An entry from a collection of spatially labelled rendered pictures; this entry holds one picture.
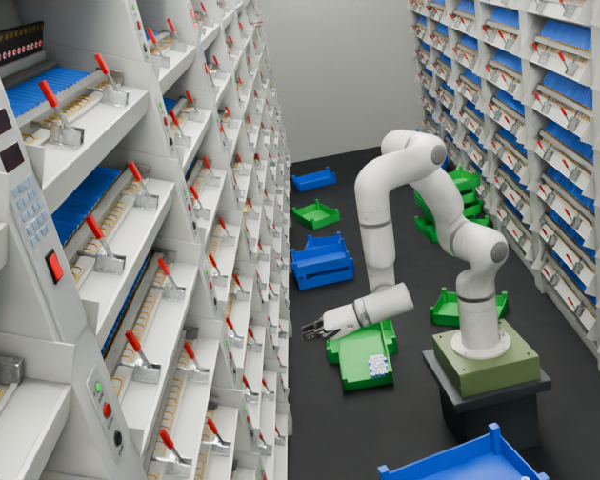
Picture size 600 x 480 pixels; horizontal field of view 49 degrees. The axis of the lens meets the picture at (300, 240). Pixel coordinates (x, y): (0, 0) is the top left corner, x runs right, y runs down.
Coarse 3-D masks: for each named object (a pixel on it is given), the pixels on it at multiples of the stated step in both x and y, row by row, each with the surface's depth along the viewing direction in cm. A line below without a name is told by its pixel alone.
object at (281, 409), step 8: (280, 408) 244; (288, 408) 244; (280, 416) 244; (280, 424) 240; (280, 432) 235; (280, 440) 229; (280, 448) 228; (280, 456) 224; (280, 464) 221; (280, 472) 217
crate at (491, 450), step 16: (496, 432) 152; (464, 448) 153; (480, 448) 155; (496, 448) 154; (416, 464) 150; (432, 464) 152; (448, 464) 153; (464, 464) 154; (480, 464) 153; (496, 464) 152; (512, 464) 150; (528, 464) 144
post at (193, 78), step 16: (144, 0) 188; (160, 0) 188; (176, 0) 188; (144, 16) 190; (160, 16) 190; (176, 16) 190; (192, 64) 195; (176, 80) 197; (192, 80) 197; (208, 144) 205; (224, 192) 211; (224, 208) 213; (240, 208) 222; (240, 240) 218; (240, 256) 220; (256, 288) 226; (256, 304) 227; (272, 352) 237; (288, 416) 246; (288, 432) 249
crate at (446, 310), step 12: (444, 288) 312; (444, 300) 314; (456, 300) 312; (504, 300) 299; (432, 312) 298; (444, 312) 307; (456, 312) 305; (504, 312) 294; (444, 324) 298; (456, 324) 295
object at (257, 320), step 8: (256, 312) 228; (256, 320) 229; (264, 320) 229; (256, 328) 228; (264, 328) 229; (248, 336) 222; (256, 336) 223; (264, 336) 224; (264, 344) 220; (256, 352) 214; (248, 360) 209; (256, 360) 210; (248, 368) 206; (256, 368) 207; (248, 376) 202; (256, 376) 202; (256, 384) 199; (248, 408) 188; (256, 408) 189; (256, 416) 185; (256, 424) 182; (256, 432) 174; (256, 440) 174
